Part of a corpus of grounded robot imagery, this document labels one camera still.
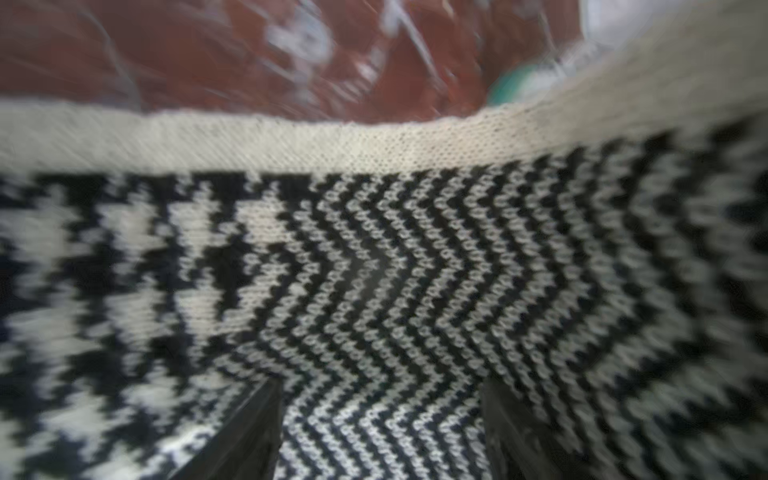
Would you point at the black white knitted scarf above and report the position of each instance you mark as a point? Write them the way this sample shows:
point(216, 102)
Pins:
point(601, 249)

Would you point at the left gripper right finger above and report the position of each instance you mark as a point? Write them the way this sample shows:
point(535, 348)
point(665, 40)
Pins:
point(517, 446)

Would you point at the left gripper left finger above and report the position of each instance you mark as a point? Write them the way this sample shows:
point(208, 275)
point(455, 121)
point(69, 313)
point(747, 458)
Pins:
point(246, 446)

